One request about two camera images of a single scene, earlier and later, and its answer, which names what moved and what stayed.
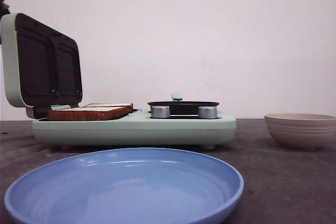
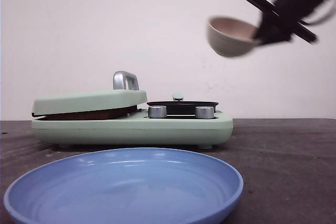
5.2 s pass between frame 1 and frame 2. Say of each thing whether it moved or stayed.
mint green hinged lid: moved
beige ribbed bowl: moved
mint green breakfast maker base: stayed
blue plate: stayed
